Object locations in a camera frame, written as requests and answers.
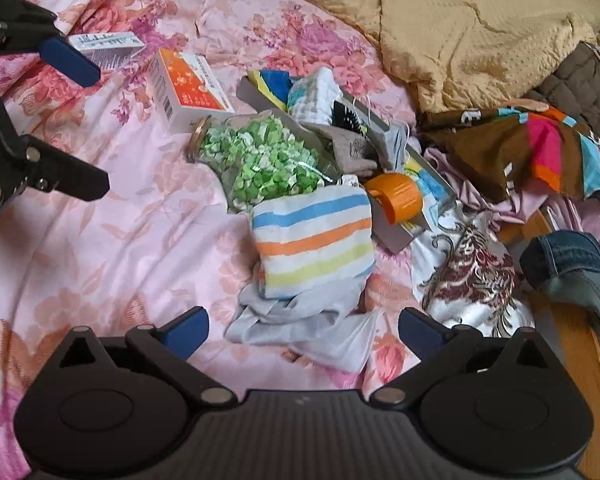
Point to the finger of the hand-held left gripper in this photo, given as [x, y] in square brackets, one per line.
[75, 177]
[70, 60]

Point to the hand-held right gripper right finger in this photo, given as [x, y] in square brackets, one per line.
[421, 332]

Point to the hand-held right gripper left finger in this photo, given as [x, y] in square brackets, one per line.
[182, 332]

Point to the light grey cloth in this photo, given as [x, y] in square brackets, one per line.
[320, 330]

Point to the striped pastel towel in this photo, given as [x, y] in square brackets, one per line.
[312, 245]

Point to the black white striped sock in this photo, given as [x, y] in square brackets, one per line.
[347, 117]

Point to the white quilted cloth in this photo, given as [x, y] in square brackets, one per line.
[312, 95]

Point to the white blue medicine box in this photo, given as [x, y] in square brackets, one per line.
[112, 50]

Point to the white red patterned satin cloth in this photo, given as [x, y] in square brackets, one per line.
[470, 275]

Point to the pink floral bedsheet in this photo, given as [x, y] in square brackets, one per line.
[105, 260]

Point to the orange white medicine box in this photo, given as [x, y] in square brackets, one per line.
[190, 90]

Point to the orange capped bottle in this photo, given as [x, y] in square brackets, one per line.
[397, 197]

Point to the blue jeans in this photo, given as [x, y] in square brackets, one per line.
[570, 265]

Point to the pale pink garment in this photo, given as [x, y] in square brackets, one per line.
[530, 205]

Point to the glass jar of green stars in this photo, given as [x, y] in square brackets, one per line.
[265, 165]

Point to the small grey cloth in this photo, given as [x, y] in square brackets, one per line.
[395, 145]

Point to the colourful striped brown blanket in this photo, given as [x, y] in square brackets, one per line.
[480, 150]

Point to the brown padded jacket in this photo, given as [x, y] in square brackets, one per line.
[580, 85]

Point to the tan quilt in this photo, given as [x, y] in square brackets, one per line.
[455, 25]

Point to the wooden bed frame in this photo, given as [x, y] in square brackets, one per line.
[575, 360]

